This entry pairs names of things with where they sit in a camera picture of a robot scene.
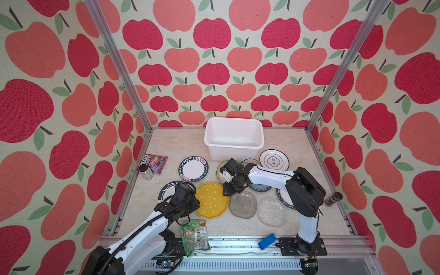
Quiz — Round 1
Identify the yellow dotted plate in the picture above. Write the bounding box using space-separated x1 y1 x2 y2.
196 182 229 219

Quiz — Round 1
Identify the white plate green text rim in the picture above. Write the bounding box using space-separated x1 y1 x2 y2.
178 156 209 182

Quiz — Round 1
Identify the white plate cloud emblem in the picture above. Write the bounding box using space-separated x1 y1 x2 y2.
259 149 290 171

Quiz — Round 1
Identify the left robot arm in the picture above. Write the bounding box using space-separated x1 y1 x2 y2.
82 182 200 275

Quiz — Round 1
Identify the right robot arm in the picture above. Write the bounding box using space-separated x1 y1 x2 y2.
220 159 326 244

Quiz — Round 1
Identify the white plastic bin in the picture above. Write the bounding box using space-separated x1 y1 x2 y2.
204 118 264 161

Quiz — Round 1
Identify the cream plate with plant drawing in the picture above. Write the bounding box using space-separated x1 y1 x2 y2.
217 158 247 187

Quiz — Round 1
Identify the grey glass plate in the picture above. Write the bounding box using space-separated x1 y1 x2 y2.
229 191 258 219

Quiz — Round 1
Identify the blue patterned small plate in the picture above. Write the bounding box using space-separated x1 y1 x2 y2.
248 184 272 193

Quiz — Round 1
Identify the green snack packet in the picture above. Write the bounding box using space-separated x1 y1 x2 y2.
181 220 210 257

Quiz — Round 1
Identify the clear textured glass plate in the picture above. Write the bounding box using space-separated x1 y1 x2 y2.
257 197 285 228

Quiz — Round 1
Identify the purple snack packet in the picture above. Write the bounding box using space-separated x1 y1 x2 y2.
139 154 168 175

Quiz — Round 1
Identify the blue small box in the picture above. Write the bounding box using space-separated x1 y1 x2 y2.
258 233 277 250

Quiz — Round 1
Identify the right spice jar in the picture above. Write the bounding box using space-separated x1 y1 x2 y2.
324 191 343 207

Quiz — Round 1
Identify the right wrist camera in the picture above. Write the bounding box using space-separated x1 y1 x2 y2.
217 158 244 183

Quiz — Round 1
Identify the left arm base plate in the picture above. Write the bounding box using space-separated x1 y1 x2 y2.
147 237 186 258

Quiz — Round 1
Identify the front aluminium rail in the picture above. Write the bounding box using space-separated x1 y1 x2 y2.
85 235 382 275

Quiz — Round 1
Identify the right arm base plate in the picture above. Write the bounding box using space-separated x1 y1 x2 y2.
276 236 328 256

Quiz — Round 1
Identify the left aluminium frame post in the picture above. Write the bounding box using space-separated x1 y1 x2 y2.
85 0 152 134

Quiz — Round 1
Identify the aluminium frame post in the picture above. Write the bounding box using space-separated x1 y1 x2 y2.
305 0 388 134
85 0 152 134

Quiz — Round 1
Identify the right aluminium frame post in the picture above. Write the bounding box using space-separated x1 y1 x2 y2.
305 0 388 134

